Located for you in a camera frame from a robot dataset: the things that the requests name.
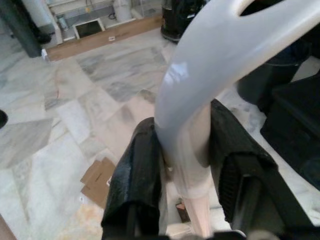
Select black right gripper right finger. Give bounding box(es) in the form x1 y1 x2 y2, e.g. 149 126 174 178
207 98 315 240

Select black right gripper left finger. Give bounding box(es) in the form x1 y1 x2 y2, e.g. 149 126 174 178
100 116 167 240

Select flat brown cardboard piece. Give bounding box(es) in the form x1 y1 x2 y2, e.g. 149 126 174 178
79 157 118 209

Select small brown block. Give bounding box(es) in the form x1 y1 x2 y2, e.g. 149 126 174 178
175 198 189 224

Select black box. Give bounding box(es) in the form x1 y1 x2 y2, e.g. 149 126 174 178
259 74 320 177

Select black round bin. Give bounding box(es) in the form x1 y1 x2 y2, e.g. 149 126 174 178
235 42 311 107

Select long wooden box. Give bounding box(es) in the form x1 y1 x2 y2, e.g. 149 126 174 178
46 16 165 62

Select black shoe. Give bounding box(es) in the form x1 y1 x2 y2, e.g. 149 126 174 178
0 109 9 130

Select white framed dark panel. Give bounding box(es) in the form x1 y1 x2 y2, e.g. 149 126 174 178
73 17 105 40

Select white plastic jug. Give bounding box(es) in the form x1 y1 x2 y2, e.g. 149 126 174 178
114 0 133 22

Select person leg dark trousers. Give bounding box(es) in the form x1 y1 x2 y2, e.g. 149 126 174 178
0 0 43 58

